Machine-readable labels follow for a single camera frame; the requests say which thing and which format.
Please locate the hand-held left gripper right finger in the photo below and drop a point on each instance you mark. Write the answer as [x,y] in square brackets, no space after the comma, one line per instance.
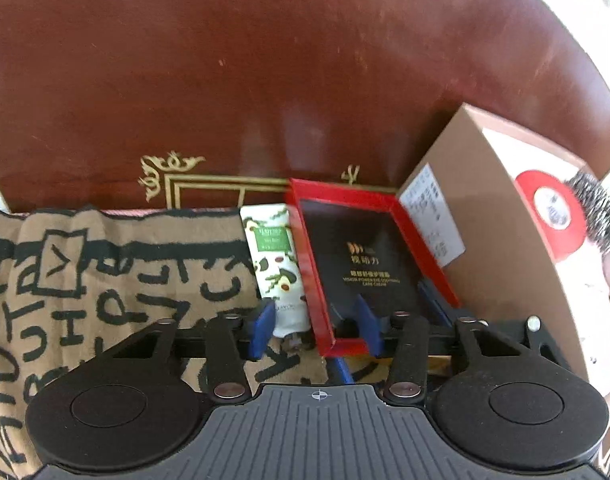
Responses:
[367,327]

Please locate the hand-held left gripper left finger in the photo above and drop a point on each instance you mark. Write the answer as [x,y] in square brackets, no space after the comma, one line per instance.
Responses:
[261,332]

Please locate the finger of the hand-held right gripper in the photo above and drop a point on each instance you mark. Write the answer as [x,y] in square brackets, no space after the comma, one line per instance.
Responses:
[339,369]
[432,297]

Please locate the red and black box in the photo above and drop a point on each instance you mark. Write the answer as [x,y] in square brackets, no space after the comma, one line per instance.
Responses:
[365,260]

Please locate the white green hand cream tube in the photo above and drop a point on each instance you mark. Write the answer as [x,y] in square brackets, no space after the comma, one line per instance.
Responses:
[272,255]

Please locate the brown cardboard box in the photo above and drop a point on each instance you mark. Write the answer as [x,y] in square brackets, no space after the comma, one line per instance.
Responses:
[505,240]

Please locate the steel wool scrubber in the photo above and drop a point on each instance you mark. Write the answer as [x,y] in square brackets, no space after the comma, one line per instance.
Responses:
[597,205]

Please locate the brown letter print blanket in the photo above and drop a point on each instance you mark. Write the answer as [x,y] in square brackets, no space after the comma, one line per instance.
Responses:
[135,270]

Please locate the dark red wooden headboard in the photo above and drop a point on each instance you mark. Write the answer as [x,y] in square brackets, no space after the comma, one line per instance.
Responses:
[285,60]

